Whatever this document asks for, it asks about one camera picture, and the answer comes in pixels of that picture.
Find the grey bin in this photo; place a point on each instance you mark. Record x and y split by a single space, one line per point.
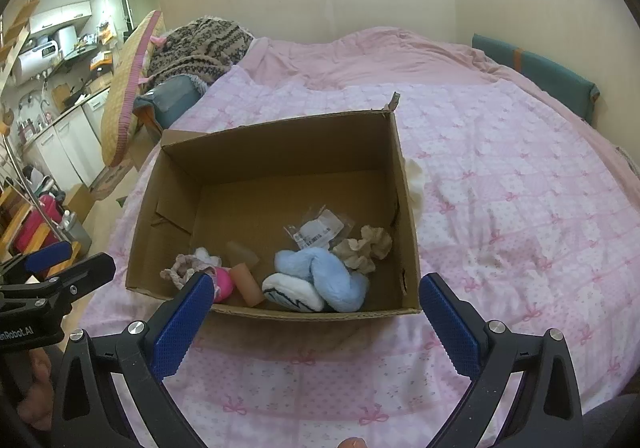
77 235

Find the white refrigerator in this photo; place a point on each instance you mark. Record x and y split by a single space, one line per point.
117 12

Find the beige ruffled scrunchie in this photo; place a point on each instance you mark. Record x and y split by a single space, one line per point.
367 243

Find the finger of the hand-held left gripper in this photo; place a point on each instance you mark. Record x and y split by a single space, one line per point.
85 273
47 257

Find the patterned knit blanket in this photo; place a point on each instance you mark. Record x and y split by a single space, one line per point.
200 47

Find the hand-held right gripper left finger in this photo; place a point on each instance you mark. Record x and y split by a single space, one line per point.
182 323

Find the beige lace doll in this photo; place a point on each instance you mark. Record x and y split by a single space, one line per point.
185 268

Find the brown cardboard carton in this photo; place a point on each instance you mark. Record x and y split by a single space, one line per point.
145 147

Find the pink container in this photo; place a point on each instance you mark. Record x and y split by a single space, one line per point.
35 223

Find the light blue plush toy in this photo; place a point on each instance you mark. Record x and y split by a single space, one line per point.
325 278

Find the cardboard box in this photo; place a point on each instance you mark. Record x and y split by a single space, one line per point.
280 188

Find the person's right hand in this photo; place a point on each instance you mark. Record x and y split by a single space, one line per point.
355 443

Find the wooden furniture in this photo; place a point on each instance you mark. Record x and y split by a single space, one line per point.
12 223

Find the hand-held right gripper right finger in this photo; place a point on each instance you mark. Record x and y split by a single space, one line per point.
450 323

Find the blue-grey pillow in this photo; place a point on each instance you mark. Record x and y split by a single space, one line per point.
167 97

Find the clear plastic packet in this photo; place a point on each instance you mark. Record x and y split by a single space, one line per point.
320 228

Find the white cloth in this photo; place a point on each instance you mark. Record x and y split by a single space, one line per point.
204 255

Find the translucent plastic tube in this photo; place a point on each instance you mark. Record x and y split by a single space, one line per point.
242 253

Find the person's left hand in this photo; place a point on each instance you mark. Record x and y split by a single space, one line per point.
40 393

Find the white kitchen appliance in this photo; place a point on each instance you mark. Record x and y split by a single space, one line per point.
35 60

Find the white kitchen cabinet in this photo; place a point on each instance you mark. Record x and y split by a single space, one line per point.
70 142

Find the pink printed blanket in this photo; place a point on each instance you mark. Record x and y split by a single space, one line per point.
500 228

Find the white upper cabinet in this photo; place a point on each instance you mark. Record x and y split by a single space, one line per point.
60 16

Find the person's dark grey clothing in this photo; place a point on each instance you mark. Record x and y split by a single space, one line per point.
615 423

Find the yellow quilted cushion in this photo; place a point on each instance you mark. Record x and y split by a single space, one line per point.
125 102

